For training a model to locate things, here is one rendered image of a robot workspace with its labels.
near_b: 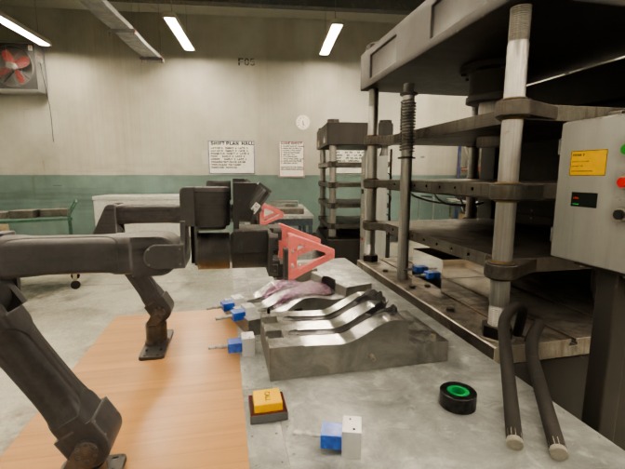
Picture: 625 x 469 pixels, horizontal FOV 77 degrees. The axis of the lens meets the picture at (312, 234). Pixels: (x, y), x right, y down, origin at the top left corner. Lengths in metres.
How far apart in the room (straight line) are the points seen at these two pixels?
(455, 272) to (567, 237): 0.59
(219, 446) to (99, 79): 8.34
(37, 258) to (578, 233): 1.26
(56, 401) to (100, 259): 0.22
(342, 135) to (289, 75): 3.13
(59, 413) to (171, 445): 0.26
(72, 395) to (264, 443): 0.36
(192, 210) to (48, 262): 0.20
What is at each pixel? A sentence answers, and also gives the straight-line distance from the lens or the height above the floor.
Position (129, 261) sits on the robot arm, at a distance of 0.61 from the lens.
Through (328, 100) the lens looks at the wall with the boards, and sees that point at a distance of 8.33.
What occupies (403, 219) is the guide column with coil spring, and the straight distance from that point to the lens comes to 2.01.
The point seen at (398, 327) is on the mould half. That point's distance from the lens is 1.10.
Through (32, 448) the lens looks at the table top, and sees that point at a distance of 1.02.
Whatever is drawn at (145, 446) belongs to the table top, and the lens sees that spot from 0.92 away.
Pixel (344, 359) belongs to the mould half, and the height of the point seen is 0.84.
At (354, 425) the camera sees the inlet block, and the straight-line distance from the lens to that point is 0.82.
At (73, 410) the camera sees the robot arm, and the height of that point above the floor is 0.98.
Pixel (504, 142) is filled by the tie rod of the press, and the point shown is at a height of 1.41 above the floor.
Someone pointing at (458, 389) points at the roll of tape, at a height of 0.83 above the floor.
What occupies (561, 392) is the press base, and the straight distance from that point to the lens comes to 1.64.
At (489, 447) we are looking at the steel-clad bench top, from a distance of 0.92.
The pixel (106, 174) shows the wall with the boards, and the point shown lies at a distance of 8.71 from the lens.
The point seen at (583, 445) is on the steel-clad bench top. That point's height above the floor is 0.80.
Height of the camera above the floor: 1.32
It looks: 9 degrees down
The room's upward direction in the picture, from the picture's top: straight up
